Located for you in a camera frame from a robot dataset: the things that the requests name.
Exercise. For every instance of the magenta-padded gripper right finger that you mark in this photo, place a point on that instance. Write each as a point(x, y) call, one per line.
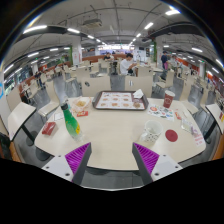
point(161, 167)

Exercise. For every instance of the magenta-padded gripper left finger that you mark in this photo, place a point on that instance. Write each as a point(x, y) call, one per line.
point(63, 168)

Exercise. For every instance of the green drink bottle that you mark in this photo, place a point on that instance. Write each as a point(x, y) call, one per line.
point(71, 123)

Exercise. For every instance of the flat round red coaster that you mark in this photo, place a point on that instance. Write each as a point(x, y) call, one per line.
point(171, 135)

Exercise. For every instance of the white polka-dot mug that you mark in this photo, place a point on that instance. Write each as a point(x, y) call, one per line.
point(152, 130)

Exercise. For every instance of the red paper box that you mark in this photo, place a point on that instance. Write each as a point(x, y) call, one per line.
point(49, 128)

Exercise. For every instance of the white printed leaflet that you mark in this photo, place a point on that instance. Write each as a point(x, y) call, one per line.
point(199, 139)

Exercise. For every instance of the clear plastic bag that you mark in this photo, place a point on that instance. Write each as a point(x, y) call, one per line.
point(187, 126)

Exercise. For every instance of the white paper receipt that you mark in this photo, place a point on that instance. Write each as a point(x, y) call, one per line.
point(58, 116)

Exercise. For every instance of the crumpled food wrapper bag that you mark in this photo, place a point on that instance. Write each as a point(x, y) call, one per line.
point(81, 103)

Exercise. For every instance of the red paper cup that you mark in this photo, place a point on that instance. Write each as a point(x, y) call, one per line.
point(168, 99)

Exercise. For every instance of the white napkin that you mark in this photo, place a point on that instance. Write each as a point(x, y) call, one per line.
point(138, 94)

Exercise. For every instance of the dark food tray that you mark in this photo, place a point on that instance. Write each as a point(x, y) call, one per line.
point(115, 101)

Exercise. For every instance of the beige chairs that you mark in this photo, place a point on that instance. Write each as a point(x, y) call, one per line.
point(96, 86)

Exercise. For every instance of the person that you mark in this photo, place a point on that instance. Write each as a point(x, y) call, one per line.
point(40, 79)
point(164, 60)
point(107, 57)
point(125, 65)

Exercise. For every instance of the ceiling lights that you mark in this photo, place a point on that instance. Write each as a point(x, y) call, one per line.
point(35, 29)

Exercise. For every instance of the ceiling air conditioner unit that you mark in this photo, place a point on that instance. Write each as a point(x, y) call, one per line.
point(92, 22)

